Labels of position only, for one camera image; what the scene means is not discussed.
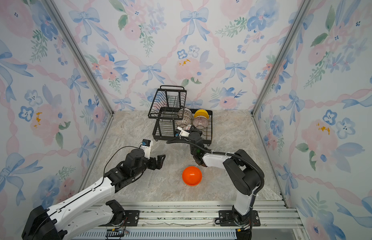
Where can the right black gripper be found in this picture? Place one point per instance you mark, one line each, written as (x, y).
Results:
(194, 131)

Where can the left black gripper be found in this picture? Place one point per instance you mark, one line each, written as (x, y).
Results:
(159, 162)

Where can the pink patterned bowl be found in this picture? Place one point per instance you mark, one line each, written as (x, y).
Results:
(201, 122)

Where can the yellow bowl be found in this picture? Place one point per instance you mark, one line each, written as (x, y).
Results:
(201, 113)

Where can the white red patterned bowl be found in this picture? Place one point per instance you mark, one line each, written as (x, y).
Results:
(185, 113)

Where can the blue patterned bowl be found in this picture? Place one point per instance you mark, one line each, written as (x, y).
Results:
(189, 128)

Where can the orange dotted patterned bowl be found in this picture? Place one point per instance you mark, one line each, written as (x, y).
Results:
(183, 123)

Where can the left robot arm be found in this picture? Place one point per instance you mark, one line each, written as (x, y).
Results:
(71, 217)

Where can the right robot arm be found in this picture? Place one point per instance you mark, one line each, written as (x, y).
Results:
(246, 176)

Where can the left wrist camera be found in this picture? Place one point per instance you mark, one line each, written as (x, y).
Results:
(146, 147)

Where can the black wire dish rack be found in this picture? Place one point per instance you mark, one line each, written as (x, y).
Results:
(166, 103)

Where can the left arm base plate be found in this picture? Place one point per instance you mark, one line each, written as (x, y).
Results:
(128, 218)

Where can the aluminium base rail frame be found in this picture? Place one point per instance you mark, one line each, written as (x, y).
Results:
(196, 220)

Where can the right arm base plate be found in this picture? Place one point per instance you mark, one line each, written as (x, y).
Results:
(230, 218)

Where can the right aluminium corner post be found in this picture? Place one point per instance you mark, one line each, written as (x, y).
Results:
(301, 14)

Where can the aluminium corner post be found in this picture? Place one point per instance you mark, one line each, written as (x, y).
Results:
(301, 14)
(53, 10)

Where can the left aluminium corner post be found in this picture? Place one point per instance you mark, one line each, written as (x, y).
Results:
(53, 10)

